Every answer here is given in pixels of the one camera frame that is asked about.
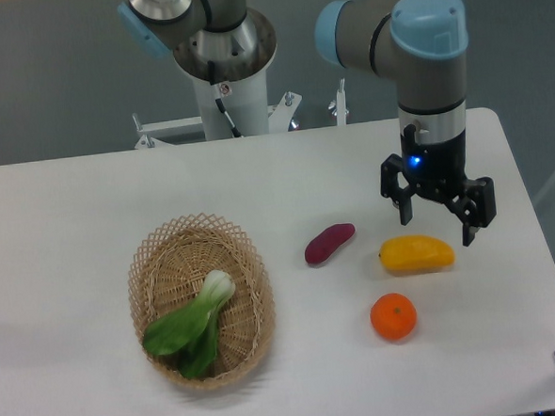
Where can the purple sweet potato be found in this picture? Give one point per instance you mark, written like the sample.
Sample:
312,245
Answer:
323,246

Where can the yellow mango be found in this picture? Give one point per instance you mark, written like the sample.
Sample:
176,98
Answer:
415,252

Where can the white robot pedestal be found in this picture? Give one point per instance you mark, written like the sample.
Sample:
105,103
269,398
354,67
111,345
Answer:
231,65

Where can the woven wicker basket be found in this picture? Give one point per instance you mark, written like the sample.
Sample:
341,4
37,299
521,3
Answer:
168,271

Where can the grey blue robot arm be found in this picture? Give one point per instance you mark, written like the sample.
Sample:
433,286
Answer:
419,44

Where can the white metal base frame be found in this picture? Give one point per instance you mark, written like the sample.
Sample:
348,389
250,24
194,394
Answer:
280,118

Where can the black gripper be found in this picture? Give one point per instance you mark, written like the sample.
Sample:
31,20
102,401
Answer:
437,172

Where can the green bok choy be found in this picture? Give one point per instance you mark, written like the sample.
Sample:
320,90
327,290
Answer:
191,332

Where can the orange tangerine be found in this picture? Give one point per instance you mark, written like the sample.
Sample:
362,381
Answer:
393,316

